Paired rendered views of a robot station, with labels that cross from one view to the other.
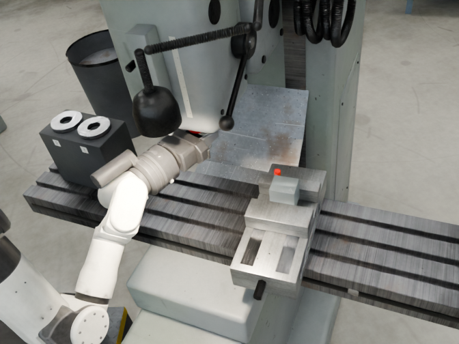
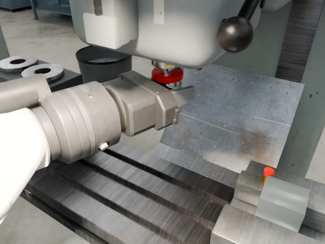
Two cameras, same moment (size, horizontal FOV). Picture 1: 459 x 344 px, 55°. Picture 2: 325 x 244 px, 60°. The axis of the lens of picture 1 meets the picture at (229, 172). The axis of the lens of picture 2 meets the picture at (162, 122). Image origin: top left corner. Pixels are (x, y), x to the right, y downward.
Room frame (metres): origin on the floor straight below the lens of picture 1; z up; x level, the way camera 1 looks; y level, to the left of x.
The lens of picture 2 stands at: (0.42, 0.04, 1.43)
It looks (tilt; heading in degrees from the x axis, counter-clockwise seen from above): 33 degrees down; 4
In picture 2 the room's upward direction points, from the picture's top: straight up
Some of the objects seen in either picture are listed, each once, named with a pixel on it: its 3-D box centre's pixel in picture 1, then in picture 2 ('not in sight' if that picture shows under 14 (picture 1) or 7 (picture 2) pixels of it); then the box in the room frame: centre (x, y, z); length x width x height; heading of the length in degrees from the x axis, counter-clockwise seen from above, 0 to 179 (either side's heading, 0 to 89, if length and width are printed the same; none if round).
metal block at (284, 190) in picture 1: (284, 193); (280, 207); (0.71, -0.12, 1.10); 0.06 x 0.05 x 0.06; 64
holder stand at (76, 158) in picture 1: (91, 150); (39, 103); (1.02, 0.39, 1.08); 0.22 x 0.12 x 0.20; 58
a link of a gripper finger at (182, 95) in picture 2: (209, 140); (180, 99); (0.79, 0.03, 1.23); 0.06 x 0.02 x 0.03; 132
